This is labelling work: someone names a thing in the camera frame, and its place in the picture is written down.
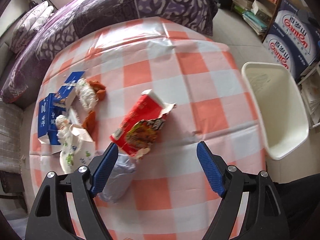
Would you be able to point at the grey plastic bag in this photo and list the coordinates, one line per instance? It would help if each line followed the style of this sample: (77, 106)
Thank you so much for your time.
(120, 179)

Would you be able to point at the folded floral quilt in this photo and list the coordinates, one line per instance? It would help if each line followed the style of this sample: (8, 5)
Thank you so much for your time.
(29, 25)

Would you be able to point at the white net tissue wad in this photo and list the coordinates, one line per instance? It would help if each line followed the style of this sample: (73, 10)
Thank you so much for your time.
(86, 95)

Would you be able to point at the small blue carton box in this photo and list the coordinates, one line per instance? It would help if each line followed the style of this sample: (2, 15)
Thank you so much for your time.
(66, 94)

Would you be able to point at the white plastic trash bin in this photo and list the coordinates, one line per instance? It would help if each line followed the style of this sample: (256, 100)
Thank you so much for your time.
(281, 111)

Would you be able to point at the lower Ganten water carton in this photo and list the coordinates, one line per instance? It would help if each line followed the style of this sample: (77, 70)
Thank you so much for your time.
(284, 51)

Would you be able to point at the wooden bookshelf with books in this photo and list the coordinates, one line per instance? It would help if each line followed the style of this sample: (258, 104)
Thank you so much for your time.
(258, 14)

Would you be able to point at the stack of papers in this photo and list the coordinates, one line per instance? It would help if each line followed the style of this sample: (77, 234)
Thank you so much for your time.
(309, 90)

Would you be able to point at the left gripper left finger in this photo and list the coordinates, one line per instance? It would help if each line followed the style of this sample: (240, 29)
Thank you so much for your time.
(50, 217)

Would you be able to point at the orange white checkered tablecloth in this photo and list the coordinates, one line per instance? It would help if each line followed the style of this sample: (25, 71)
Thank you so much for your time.
(169, 197)

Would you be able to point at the large blue carton box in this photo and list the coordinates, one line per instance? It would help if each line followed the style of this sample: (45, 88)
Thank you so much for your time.
(48, 111)

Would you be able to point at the ganten water carton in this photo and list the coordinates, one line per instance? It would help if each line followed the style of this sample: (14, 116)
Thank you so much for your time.
(284, 51)
(301, 28)

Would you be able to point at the grey checkered cloth cover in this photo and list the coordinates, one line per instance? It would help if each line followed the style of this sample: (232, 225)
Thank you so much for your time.
(10, 125)

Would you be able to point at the orange peel piece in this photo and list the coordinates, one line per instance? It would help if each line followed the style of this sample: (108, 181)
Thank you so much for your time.
(99, 89)
(89, 122)

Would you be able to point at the upper Ganten water carton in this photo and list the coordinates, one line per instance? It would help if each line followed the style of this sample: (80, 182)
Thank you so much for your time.
(301, 28)

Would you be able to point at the red instant noodle cup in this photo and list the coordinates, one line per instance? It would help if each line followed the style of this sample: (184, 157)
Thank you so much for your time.
(141, 126)

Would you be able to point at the small crumpled white tissue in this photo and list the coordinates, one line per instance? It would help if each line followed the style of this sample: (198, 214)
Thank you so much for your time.
(62, 123)

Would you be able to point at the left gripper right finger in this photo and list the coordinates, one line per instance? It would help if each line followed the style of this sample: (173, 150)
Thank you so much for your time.
(264, 217)

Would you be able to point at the purple patterned bed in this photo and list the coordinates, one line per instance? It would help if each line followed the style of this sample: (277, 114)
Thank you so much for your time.
(82, 17)

